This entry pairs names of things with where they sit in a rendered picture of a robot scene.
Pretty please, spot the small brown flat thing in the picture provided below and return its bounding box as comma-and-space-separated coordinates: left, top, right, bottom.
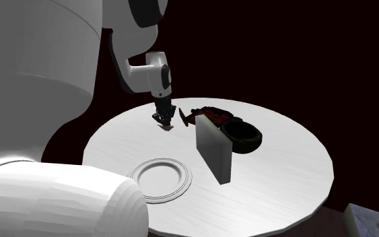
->
157, 123, 175, 133

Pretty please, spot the black and red patterned thing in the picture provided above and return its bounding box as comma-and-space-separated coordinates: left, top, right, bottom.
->
178, 106, 243, 129

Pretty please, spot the grey upright flat box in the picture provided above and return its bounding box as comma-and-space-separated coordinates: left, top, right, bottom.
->
195, 114, 234, 186

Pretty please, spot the white round plate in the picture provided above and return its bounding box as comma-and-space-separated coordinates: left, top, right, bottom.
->
129, 158, 193, 205

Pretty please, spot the black bowl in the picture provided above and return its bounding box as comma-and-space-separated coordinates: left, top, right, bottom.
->
219, 118, 263, 154

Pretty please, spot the round white table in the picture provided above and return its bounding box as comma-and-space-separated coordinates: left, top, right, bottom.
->
82, 97, 335, 237

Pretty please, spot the grey mottled block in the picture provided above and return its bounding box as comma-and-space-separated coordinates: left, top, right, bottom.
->
341, 203, 379, 237

